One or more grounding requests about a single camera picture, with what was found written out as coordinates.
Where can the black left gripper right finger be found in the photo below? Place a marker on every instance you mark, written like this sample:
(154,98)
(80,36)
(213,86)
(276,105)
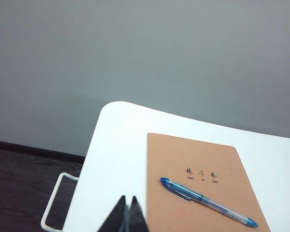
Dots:
(138,217)

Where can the white metal table leg frame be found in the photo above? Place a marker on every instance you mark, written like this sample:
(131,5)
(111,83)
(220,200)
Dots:
(50,205)

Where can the brown kraft notebook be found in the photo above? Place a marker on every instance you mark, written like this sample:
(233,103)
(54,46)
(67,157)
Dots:
(195,164)

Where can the blue transparent pen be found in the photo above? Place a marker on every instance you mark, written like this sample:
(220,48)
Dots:
(207,201)

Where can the black baseboard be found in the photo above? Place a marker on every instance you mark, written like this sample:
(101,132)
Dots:
(38,149)

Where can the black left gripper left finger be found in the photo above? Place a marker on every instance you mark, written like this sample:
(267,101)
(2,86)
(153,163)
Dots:
(116,217)

